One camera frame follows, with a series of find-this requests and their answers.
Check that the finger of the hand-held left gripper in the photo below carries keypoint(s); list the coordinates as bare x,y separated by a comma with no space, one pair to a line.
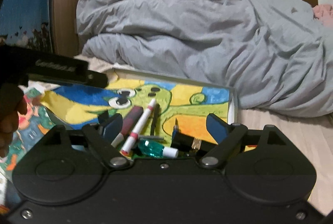
97,80

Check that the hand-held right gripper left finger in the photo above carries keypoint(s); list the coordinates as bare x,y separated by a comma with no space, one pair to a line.
114,125

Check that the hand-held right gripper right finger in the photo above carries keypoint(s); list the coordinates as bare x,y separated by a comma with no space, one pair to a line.
216,127

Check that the maroon and grey thick marker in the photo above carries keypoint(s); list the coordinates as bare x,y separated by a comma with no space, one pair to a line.
132,117

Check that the white and pink marker pen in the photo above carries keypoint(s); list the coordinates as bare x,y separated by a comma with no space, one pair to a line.
141,122

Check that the black lipstick tube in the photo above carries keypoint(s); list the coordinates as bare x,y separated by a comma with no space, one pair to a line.
184,142

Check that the small blue pen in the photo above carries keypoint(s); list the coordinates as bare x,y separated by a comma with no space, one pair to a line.
176,130

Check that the long black pen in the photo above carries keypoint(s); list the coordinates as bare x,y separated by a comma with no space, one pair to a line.
154,120

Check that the teal bottle with white cap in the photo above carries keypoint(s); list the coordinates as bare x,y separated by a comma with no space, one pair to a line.
151,148

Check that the person's left hand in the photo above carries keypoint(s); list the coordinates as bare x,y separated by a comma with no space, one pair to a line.
9,135

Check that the thin grey stick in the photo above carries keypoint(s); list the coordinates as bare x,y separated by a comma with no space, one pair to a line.
152,137

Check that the green frog drawing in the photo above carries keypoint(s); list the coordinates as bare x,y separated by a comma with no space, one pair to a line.
182,99

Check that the beige wooden panel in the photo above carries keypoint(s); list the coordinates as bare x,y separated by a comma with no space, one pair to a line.
62,18

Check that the grey duvet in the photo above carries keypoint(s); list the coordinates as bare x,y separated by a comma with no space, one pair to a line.
195,31

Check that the pink cloth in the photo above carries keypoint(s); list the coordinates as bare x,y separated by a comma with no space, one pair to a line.
325,13

